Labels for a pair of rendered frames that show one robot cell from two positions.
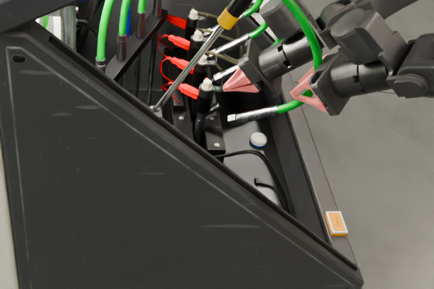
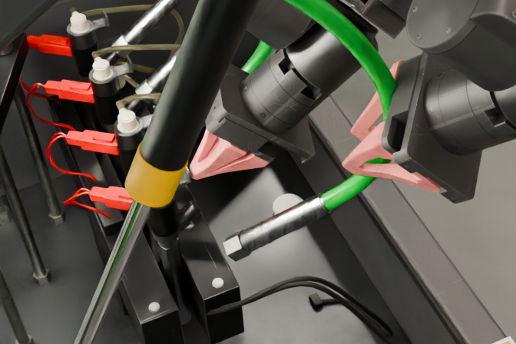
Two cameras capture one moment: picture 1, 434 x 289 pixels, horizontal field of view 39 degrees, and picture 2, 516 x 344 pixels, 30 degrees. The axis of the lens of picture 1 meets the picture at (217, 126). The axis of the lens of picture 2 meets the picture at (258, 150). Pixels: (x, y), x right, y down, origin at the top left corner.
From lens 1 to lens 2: 37 cm
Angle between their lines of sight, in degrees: 6
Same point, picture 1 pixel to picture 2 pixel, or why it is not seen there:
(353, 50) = (479, 66)
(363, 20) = not seen: outside the picture
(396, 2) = not seen: outside the picture
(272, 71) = (284, 117)
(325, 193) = (463, 302)
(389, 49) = not seen: outside the picture
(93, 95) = not seen: outside the picture
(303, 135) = (377, 186)
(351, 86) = (486, 133)
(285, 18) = (278, 4)
